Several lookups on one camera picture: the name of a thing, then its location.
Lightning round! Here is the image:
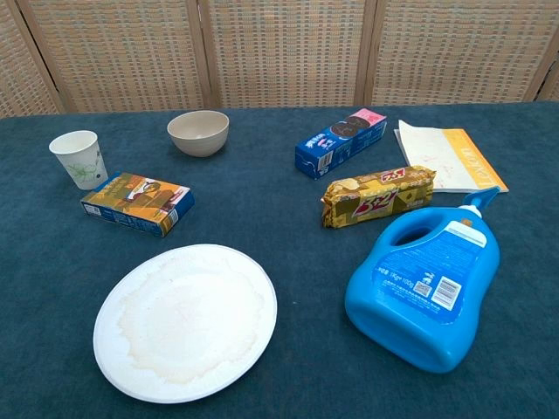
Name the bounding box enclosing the beige bowl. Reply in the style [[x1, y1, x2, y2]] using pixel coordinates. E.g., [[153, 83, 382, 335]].
[[167, 109, 231, 159]]

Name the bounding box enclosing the white paper cup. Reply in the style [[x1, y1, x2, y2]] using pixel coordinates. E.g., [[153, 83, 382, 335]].
[[48, 129, 109, 191]]

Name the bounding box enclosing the white plate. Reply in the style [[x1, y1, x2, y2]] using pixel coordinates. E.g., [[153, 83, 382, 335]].
[[93, 243, 279, 391]]

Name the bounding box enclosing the teal table cloth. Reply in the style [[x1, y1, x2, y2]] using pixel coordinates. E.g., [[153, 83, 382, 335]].
[[0, 100, 559, 419]]

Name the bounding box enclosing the blue cookie box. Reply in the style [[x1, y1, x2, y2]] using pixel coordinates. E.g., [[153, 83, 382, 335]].
[[294, 107, 388, 181]]

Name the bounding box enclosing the gold biscuit packet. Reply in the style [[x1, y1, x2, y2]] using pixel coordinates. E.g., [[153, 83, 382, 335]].
[[321, 165, 438, 230]]

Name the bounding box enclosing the orange and blue carton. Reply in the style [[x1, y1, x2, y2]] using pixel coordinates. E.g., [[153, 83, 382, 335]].
[[79, 171, 196, 239]]

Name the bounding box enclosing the woven folding screen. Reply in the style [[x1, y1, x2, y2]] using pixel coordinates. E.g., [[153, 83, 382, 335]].
[[0, 0, 559, 120]]

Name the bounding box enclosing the white yellow paper packet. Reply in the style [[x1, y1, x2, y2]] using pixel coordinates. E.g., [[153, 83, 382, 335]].
[[393, 119, 510, 194]]

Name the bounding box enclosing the blue detergent bottle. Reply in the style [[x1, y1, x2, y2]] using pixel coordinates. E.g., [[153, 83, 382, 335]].
[[343, 185, 501, 374]]

